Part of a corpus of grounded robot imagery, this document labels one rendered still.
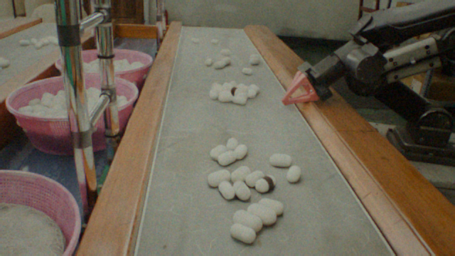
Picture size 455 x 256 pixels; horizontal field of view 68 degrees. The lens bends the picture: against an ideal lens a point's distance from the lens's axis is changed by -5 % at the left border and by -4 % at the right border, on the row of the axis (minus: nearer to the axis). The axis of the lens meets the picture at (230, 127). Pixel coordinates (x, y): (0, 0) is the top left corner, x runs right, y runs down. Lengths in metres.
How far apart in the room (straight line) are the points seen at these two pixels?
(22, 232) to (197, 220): 0.21
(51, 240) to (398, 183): 0.47
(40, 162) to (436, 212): 0.67
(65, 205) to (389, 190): 0.43
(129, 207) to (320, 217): 0.24
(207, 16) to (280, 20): 1.07
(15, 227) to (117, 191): 0.13
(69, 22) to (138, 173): 0.22
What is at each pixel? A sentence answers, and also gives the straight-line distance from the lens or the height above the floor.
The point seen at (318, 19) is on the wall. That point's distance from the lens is 5.56.
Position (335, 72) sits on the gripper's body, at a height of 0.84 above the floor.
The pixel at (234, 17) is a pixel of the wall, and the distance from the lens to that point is 5.41.
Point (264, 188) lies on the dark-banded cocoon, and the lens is 0.50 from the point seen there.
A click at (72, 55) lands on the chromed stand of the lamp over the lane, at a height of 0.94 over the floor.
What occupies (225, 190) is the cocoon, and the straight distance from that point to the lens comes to 0.48.
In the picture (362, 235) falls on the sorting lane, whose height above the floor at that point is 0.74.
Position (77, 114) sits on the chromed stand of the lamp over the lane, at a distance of 0.42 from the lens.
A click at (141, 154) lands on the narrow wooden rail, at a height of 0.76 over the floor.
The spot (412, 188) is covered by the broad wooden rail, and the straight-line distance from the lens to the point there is 0.56.
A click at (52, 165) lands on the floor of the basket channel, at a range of 0.73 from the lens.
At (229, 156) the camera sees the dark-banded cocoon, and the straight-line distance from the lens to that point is 0.56.
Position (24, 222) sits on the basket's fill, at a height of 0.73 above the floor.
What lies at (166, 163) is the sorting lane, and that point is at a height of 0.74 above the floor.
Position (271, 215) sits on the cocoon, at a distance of 0.44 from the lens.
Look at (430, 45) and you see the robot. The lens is 1.24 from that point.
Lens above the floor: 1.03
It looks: 25 degrees down
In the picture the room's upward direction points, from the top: 4 degrees clockwise
